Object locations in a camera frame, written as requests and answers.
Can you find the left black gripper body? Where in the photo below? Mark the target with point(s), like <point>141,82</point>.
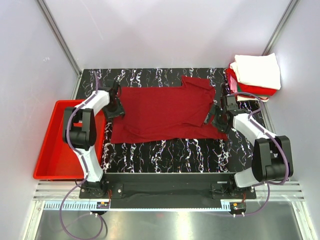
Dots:
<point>114,109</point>

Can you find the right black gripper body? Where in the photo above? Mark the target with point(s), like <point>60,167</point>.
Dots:
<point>218,122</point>

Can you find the dark red t-shirt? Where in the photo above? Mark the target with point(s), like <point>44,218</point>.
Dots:
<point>165,113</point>

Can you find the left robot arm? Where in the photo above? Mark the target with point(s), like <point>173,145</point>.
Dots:
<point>79,126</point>

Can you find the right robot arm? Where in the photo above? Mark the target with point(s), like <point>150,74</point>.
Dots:
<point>272,155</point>

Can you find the cream folded t-shirt bottom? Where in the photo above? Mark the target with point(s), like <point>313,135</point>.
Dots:
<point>251,98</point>

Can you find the green folded t-shirt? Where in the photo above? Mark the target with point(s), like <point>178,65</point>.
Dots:
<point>258,91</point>

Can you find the pink folded t-shirt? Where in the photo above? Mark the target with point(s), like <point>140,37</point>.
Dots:
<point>233,84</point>

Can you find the red folded t-shirt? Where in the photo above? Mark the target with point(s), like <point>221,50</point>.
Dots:
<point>230,71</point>

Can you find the white folded t-shirt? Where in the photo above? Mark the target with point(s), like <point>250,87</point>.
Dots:
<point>257,71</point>

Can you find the red plastic bin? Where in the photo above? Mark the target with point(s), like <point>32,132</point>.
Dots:
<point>56,161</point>

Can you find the right connector board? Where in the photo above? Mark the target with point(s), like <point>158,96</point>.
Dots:
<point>239,206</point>

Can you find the connector board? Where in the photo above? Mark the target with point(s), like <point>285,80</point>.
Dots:
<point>103,205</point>
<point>239,206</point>

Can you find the left connector board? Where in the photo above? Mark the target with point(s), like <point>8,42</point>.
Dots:
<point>103,205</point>

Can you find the left aluminium frame post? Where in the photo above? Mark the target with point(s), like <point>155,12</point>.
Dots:
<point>58,35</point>

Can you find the aluminium frame post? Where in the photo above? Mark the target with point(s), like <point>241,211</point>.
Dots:
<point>58,35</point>
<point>288,12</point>

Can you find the white slotted cable duct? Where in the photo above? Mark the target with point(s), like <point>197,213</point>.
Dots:
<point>90,205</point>

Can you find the right aluminium frame post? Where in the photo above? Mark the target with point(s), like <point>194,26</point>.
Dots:
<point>288,12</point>

